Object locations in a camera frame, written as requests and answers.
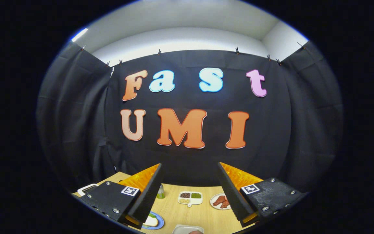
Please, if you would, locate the white toaster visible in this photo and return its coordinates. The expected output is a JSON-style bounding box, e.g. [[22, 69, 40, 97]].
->
[[77, 183, 99, 197]]

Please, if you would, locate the empty white rectangular dish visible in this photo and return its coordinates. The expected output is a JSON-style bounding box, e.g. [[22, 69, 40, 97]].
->
[[172, 224, 204, 234]]

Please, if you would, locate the browned toast slice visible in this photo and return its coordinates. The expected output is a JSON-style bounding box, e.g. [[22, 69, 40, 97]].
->
[[143, 216, 159, 227]]

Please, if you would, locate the ceiling strip light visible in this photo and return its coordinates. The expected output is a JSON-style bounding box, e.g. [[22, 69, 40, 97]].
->
[[71, 28, 89, 43]]

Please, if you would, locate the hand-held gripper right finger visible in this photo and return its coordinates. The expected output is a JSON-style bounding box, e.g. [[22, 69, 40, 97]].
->
[[217, 162, 307, 228]]

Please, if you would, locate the row of backdrop clips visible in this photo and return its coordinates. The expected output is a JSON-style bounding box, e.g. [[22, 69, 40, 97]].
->
[[81, 42, 305, 66]]

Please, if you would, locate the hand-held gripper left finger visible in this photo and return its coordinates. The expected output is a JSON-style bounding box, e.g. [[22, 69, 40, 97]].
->
[[80, 162, 163, 229]]

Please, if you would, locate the white oval meat plate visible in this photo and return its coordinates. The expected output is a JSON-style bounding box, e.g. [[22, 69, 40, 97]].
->
[[210, 193, 232, 210]]

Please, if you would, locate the blue round plate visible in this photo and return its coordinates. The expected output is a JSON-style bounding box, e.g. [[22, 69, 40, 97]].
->
[[142, 211, 165, 230]]

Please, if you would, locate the white divided dish with beans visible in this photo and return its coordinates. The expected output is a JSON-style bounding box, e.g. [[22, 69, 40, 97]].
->
[[178, 191, 203, 207]]

